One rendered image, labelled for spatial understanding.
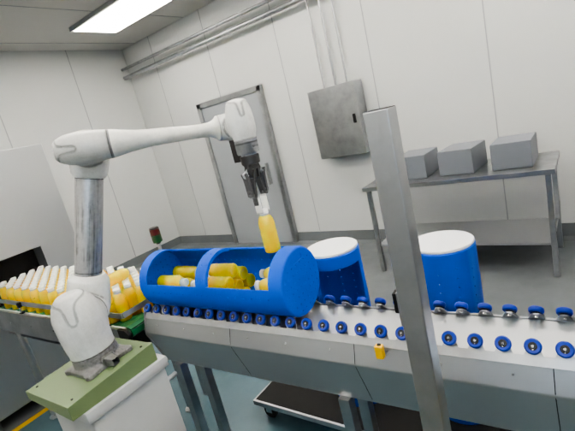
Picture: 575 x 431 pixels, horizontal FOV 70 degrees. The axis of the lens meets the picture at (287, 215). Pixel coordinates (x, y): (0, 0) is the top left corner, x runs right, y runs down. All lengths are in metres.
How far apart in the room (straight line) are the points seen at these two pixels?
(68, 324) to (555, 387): 1.49
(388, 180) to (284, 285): 0.74
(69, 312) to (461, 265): 1.52
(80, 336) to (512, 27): 4.13
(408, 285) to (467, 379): 0.48
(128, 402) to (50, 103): 5.62
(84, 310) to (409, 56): 3.99
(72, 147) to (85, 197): 0.24
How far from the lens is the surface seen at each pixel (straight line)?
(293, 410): 2.58
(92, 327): 1.59
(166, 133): 1.58
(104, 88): 7.30
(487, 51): 4.55
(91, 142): 1.53
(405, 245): 1.02
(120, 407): 1.62
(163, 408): 1.73
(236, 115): 1.57
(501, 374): 1.43
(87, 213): 1.71
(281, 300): 1.59
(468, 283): 1.96
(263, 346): 1.79
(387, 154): 0.97
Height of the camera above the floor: 1.73
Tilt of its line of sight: 13 degrees down
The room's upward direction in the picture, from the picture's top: 14 degrees counter-clockwise
